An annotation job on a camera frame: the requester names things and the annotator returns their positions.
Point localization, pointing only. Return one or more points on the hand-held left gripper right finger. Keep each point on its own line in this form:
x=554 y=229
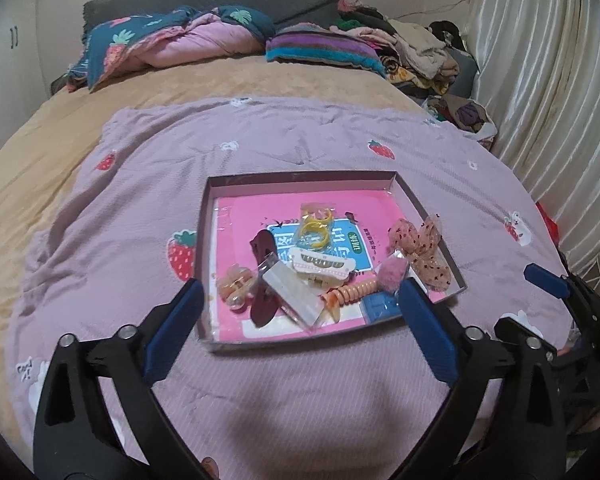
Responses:
x=430 y=335

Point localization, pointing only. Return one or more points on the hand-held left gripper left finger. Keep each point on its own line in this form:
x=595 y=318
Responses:
x=172 y=335

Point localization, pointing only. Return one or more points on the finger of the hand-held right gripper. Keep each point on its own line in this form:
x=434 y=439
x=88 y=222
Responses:
x=545 y=280

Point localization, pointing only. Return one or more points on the blue card hairpin packet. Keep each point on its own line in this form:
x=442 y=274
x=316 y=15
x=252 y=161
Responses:
x=380 y=306

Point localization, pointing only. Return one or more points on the pearl hair claw clip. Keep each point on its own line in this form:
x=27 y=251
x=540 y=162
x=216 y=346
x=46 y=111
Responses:
x=235 y=287

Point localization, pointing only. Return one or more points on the clear plastic packet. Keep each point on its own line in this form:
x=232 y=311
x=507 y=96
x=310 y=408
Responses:
x=292 y=292

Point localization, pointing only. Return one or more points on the white rhinestone hair clip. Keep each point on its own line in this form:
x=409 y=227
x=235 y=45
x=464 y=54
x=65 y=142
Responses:
x=322 y=262

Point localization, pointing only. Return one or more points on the pink shallow cardboard box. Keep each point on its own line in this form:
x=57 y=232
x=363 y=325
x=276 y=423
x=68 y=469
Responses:
x=240 y=220

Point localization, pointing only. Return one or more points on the red dotted mesh bow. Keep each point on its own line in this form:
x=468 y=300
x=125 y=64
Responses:
x=422 y=250

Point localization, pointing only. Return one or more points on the maroon hair clip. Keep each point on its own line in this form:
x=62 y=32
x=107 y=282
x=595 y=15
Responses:
x=262 y=305

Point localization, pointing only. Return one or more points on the purple strawberry print blanket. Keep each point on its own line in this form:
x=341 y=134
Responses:
x=180 y=160

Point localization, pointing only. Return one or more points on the cream satin curtain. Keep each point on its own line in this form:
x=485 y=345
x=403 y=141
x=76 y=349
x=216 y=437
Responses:
x=540 y=85

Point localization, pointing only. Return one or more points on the bed with tan sheet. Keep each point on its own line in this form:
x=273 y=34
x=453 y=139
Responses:
x=55 y=135

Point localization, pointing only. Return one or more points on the pile of clothes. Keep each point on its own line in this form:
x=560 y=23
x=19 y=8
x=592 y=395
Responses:
x=420 y=55

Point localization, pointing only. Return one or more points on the navy and pink folded quilt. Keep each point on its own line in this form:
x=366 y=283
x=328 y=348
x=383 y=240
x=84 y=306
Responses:
x=190 y=40

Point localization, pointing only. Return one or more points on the striped purple teal pillow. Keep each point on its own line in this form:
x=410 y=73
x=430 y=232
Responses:
x=325 y=50

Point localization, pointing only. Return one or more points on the white wardrobe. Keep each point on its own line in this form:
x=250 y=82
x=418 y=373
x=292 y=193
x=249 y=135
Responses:
x=5 y=60

